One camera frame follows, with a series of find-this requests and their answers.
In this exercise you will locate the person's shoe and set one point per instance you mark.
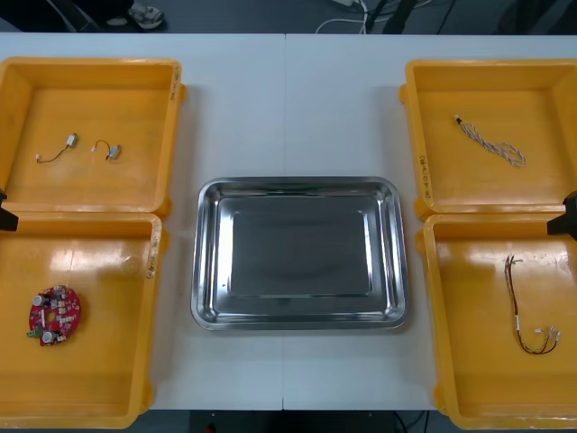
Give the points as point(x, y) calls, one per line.
point(146, 15)

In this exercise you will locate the yellow-orange plastic bin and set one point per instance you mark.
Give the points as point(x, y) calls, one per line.
point(478, 370)
point(103, 370)
point(487, 189)
point(90, 189)

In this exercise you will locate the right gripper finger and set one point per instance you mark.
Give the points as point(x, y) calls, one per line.
point(571, 203)
point(563, 224)

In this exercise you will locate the round red circuit board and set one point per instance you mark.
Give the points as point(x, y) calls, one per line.
point(54, 315)

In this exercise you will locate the steel tray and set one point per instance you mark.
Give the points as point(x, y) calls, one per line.
point(297, 252)

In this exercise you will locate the small metal solenoid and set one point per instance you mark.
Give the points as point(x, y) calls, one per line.
point(72, 140)
point(116, 152)

